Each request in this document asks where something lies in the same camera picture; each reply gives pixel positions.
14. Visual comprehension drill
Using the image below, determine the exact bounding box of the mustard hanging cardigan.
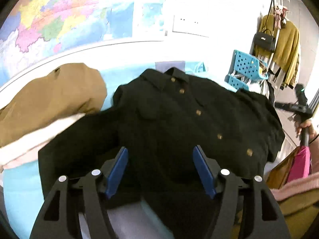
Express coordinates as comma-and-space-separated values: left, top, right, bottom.
255, 15, 300, 88

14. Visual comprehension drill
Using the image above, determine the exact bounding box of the colourful wall map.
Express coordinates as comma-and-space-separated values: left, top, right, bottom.
1, 0, 165, 84

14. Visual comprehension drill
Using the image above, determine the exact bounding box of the white middle wall socket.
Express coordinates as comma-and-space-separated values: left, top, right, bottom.
172, 10, 211, 37

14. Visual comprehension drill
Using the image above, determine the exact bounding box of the mustard folded garment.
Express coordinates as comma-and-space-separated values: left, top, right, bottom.
1, 63, 107, 147

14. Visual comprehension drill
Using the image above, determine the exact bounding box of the cream folded garment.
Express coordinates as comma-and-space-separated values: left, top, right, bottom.
1, 113, 85, 169

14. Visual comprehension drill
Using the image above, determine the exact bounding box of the pink sleeved right forearm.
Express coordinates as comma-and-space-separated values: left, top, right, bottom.
270, 139, 318, 201

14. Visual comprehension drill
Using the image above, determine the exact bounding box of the black handbag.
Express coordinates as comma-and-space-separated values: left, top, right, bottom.
253, 29, 276, 52

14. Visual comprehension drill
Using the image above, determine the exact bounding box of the person's right hand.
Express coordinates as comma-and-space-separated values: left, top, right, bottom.
295, 119, 318, 142

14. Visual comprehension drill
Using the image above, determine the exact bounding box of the teal perforated storage rack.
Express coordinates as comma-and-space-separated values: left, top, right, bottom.
225, 50, 269, 93

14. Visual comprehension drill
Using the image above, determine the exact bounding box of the magenta bag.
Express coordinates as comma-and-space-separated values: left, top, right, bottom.
287, 146, 311, 183

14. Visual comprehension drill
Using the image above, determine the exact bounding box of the black button-up shirt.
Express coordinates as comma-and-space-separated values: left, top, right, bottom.
38, 68, 285, 238

